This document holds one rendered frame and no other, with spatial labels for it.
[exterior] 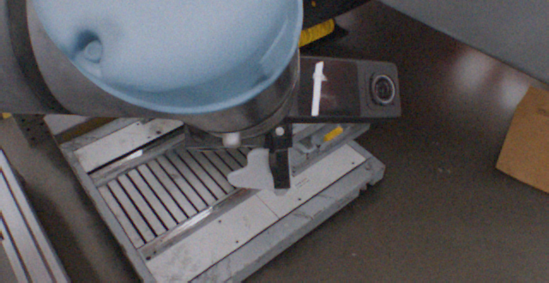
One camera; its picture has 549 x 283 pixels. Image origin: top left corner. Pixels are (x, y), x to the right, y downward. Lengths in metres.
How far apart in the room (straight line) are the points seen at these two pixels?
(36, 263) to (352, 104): 1.02
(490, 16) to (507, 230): 0.91
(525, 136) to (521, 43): 1.12
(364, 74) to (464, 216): 1.25
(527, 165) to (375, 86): 1.49
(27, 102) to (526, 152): 1.76
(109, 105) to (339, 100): 0.19
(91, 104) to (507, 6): 0.71
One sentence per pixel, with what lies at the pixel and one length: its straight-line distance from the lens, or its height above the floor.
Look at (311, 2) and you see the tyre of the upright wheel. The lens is 1.08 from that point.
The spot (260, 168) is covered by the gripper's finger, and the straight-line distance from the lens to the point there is 0.39.
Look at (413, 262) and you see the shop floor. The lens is 1.40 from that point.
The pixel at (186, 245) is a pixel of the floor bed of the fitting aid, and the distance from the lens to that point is 1.30.
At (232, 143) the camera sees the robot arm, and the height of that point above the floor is 1.01.
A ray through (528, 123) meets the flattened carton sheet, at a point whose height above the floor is 0.01.
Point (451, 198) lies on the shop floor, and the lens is 1.58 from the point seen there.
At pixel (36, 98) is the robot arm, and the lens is 0.17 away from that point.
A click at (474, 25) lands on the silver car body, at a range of 0.83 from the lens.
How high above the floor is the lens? 1.17
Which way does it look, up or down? 45 degrees down
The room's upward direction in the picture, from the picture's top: straight up
